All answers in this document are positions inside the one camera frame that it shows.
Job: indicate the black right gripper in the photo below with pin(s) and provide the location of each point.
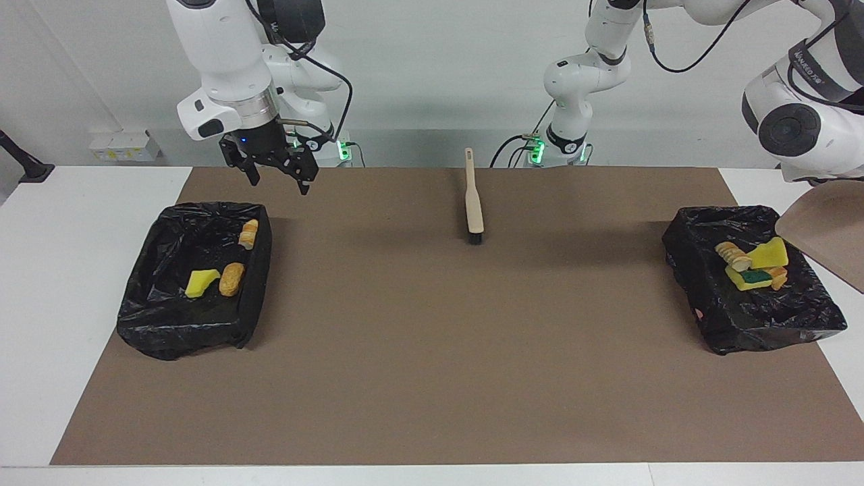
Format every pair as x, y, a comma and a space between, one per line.
266, 145

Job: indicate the cream pastry piece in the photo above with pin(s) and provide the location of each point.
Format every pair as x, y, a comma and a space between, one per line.
249, 233

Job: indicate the brown bread roll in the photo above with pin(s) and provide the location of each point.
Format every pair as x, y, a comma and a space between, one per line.
231, 279

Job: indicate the plain yellow sponge piece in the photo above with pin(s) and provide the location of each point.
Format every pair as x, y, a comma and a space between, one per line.
199, 282

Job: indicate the beige brush with black bristles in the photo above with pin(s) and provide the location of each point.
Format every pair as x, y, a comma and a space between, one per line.
474, 202

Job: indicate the beige bread chunk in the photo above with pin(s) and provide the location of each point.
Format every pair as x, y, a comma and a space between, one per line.
732, 256

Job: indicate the yellow and green sponge piece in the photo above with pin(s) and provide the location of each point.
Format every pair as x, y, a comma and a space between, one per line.
746, 279

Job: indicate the notched yellow sponge piece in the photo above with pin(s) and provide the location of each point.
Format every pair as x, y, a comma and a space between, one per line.
771, 255

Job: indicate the beige plastic dustpan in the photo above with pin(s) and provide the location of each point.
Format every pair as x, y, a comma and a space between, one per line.
830, 229

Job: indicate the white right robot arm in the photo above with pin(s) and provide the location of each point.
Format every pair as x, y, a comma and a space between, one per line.
216, 40

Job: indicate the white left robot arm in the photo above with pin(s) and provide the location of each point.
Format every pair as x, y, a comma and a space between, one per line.
810, 121

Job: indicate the bin lined with black bag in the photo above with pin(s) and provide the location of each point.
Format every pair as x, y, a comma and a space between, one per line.
742, 317
169, 324

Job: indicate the brown table mat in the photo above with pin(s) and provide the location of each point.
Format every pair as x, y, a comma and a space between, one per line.
439, 337

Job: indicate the black clamp stand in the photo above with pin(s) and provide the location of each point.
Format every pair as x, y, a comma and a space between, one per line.
27, 165

